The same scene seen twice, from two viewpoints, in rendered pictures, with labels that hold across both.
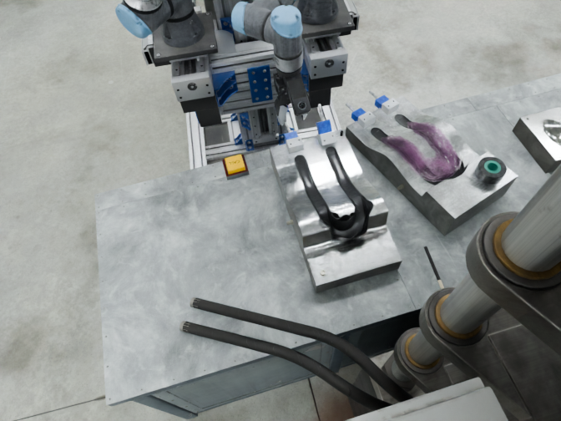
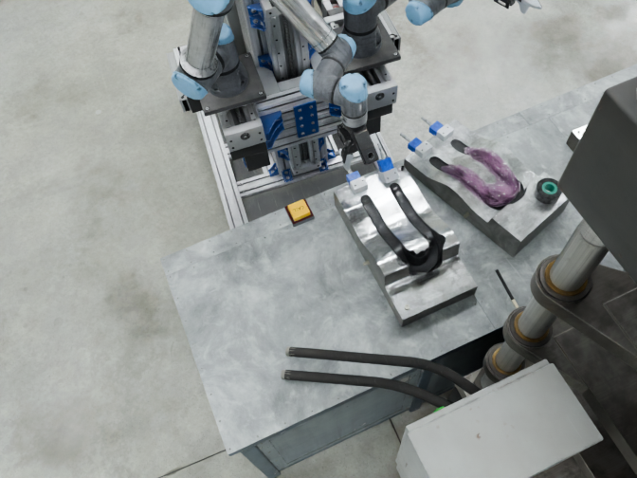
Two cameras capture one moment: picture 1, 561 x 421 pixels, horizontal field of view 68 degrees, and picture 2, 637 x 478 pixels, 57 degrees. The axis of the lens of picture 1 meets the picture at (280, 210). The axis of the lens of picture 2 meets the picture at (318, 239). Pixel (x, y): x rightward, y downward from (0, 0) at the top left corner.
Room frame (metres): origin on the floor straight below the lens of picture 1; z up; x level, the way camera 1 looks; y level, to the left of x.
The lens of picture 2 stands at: (-0.18, 0.21, 2.53)
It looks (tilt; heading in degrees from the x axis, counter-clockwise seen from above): 61 degrees down; 353
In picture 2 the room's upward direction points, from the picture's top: 8 degrees counter-clockwise
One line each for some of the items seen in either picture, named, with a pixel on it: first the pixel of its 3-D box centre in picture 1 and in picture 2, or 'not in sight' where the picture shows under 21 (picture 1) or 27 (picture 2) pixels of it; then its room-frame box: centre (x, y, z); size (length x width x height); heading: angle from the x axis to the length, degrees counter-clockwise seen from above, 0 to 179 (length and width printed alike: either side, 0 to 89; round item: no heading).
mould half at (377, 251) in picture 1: (330, 200); (402, 237); (0.68, -0.16, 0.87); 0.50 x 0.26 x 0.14; 10
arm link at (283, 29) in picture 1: (285, 32); (352, 95); (0.92, -0.07, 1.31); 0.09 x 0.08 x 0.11; 52
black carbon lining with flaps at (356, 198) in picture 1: (332, 187); (404, 225); (0.70, -0.17, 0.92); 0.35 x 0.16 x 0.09; 10
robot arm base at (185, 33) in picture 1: (180, 21); (225, 71); (1.36, 0.27, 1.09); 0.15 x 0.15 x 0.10
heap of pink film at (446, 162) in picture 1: (424, 146); (483, 173); (0.83, -0.49, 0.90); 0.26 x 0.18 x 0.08; 27
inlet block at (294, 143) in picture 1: (290, 137); (353, 176); (0.94, -0.06, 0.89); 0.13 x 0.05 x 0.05; 10
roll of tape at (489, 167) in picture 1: (490, 169); (548, 191); (0.69, -0.64, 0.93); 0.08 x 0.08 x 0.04
